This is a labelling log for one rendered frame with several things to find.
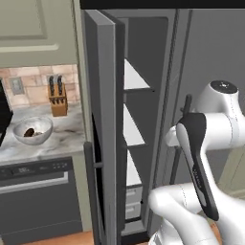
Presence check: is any white freezer shelf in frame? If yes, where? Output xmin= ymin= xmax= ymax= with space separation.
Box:
xmin=123 ymin=58 xmax=155 ymax=93
xmin=125 ymin=148 xmax=144 ymax=188
xmin=122 ymin=102 xmax=148 ymax=148

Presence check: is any grey freezer door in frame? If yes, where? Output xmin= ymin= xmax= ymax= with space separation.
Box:
xmin=82 ymin=9 xmax=126 ymax=245

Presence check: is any grey freezer drawer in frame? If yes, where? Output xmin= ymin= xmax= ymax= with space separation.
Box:
xmin=124 ymin=202 xmax=143 ymax=221
xmin=125 ymin=186 xmax=144 ymax=205

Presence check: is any grey marbled bowl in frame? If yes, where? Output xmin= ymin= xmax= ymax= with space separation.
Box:
xmin=11 ymin=116 xmax=54 ymax=146

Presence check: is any beige tall cupboard panel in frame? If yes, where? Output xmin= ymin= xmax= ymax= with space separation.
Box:
xmin=72 ymin=0 xmax=94 ymax=234

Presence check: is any wooden knife block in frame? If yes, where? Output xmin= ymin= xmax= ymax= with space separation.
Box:
xmin=47 ymin=74 xmax=69 ymax=118

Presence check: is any grey fridge body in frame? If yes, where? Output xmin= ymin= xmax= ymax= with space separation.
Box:
xmin=102 ymin=9 xmax=180 ymax=237

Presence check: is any brown food piece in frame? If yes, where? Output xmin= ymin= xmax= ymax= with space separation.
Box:
xmin=23 ymin=127 xmax=36 ymax=139

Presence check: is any black appliance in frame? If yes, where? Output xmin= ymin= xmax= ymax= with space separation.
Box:
xmin=0 ymin=78 xmax=14 ymax=147

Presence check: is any dark grey dishwasher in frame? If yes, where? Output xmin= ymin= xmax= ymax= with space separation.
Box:
xmin=0 ymin=156 xmax=84 ymax=245

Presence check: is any beige base cupboard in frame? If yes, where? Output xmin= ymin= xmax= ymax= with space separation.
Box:
xmin=217 ymin=145 xmax=245 ymax=199

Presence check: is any dark grey freezer door handle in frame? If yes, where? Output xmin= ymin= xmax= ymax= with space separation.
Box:
xmin=83 ymin=141 xmax=105 ymax=245

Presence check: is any dark grey fridge door handle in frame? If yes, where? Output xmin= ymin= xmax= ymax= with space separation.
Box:
xmin=169 ymin=93 xmax=193 ymax=186

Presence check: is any silver dishwasher handle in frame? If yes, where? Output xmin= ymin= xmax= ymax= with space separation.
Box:
xmin=0 ymin=171 xmax=70 ymax=195

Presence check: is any grey wall socket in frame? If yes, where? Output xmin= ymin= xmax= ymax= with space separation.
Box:
xmin=8 ymin=76 xmax=26 ymax=97

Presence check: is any beige wall cupboard door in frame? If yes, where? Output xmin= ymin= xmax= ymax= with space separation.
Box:
xmin=0 ymin=0 xmax=79 ymax=69

